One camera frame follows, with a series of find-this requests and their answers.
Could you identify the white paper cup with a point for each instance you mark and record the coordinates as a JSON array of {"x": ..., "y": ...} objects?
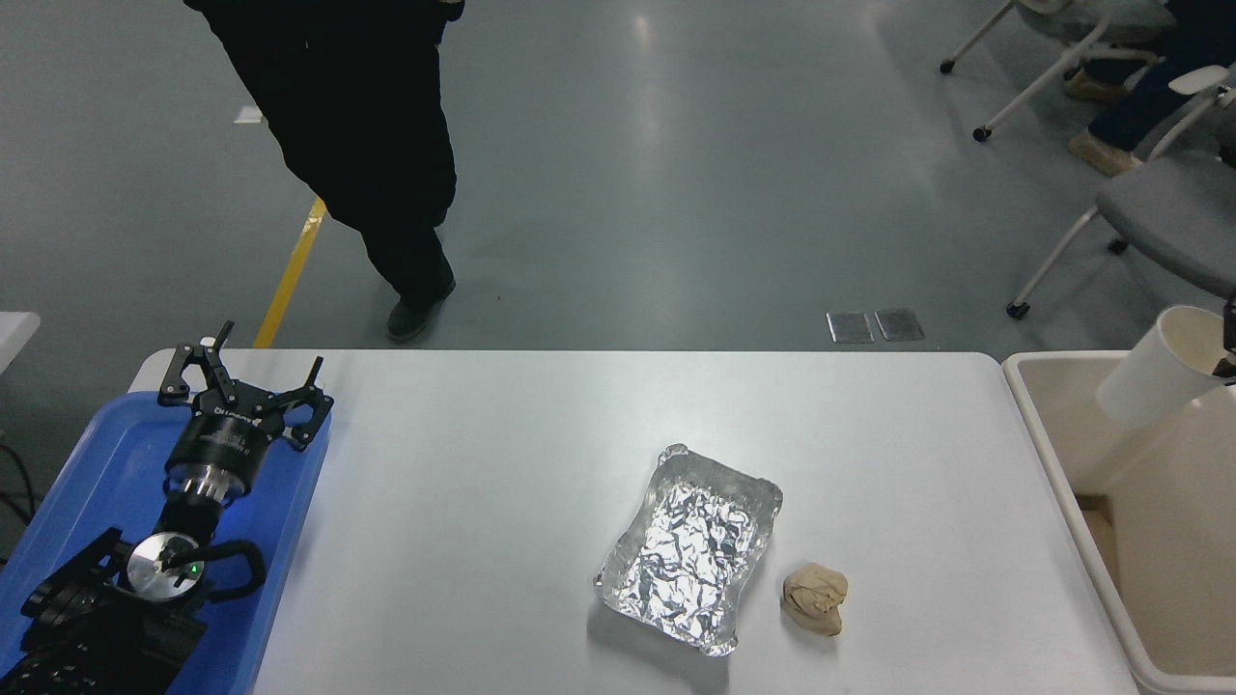
[{"x": 1154, "y": 372}]

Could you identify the crumpled tan paper ball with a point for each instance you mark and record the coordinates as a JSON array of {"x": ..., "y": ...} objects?
[{"x": 816, "y": 598}]

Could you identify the white frame office chair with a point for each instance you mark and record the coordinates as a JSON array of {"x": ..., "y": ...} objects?
[{"x": 1091, "y": 24}]

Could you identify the crinkled foil tray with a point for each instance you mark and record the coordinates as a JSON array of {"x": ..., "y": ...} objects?
[{"x": 688, "y": 552}]

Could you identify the grey seat office chair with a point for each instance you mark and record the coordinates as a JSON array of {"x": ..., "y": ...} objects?
[{"x": 1168, "y": 212}]

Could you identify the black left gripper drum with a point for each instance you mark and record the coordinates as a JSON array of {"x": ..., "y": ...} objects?
[{"x": 225, "y": 440}]

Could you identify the blue plastic tray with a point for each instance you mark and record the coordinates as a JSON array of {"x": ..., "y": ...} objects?
[{"x": 97, "y": 463}]

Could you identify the small white side table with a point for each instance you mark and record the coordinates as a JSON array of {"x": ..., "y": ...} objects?
[{"x": 14, "y": 333}]

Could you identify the large pale bin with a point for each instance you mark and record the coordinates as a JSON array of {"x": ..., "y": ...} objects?
[{"x": 1168, "y": 541}]

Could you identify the standing person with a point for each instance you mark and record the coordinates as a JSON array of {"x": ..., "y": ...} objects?
[{"x": 357, "y": 116}]

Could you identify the metal floor plate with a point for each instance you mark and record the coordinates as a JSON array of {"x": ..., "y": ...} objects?
[
  {"x": 850, "y": 326},
  {"x": 899, "y": 324}
]

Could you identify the seated person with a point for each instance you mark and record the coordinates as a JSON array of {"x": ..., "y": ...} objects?
[{"x": 1168, "y": 87}]

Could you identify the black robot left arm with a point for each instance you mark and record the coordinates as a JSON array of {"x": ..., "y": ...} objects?
[{"x": 106, "y": 618}]

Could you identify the white floor label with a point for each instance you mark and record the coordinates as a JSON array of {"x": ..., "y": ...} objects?
[{"x": 246, "y": 116}]

